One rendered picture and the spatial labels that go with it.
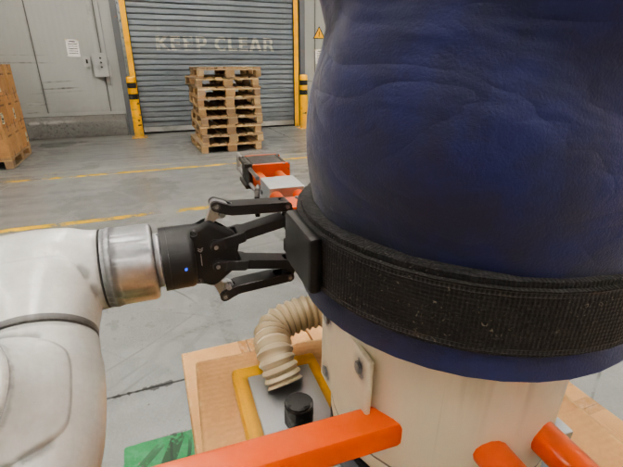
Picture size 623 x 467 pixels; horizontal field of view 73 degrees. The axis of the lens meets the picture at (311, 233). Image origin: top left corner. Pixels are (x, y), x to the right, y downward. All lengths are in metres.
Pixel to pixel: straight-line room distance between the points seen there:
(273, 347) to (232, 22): 9.39
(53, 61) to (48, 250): 9.19
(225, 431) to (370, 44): 0.39
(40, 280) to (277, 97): 9.57
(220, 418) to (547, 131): 0.41
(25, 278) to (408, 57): 0.40
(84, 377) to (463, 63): 0.38
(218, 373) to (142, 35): 9.09
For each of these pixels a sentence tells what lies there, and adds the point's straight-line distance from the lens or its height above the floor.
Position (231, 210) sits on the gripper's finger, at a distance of 0.50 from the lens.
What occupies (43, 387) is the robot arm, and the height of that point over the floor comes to 1.13.
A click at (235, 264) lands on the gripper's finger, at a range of 0.52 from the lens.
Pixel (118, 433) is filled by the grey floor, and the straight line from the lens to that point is 2.00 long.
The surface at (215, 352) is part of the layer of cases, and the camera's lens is 1.36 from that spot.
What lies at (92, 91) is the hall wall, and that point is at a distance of 9.60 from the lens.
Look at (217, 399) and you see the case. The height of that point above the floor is 1.02.
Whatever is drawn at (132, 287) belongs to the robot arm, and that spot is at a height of 1.14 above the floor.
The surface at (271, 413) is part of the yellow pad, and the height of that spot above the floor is 1.04.
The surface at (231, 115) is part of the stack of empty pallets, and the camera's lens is 7.13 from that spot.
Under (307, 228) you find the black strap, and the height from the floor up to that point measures 1.28.
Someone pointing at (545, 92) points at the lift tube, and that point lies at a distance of 0.19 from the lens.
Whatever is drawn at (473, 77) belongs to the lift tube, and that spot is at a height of 1.36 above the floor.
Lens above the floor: 1.36
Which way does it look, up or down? 22 degrees down
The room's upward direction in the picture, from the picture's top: straight up
